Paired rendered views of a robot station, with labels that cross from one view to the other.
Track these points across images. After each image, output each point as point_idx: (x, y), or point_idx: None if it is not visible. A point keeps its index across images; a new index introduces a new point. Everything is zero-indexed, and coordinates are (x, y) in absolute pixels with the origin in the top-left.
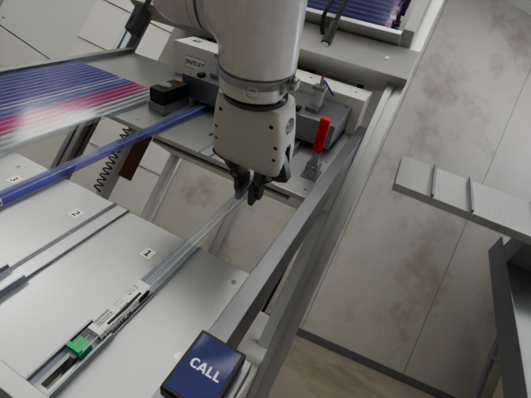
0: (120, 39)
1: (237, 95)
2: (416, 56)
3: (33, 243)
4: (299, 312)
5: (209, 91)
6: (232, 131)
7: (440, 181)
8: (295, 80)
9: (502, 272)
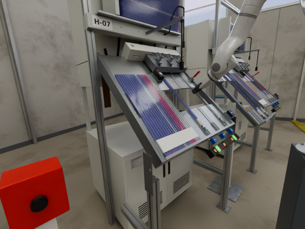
0: (91, 50)
1: (217, 80)
2: None
3: (206, 119)
4: (178, 107)
5: (162, 68)
6: (207, 84)
7: None
8: None
9: (220, 85)
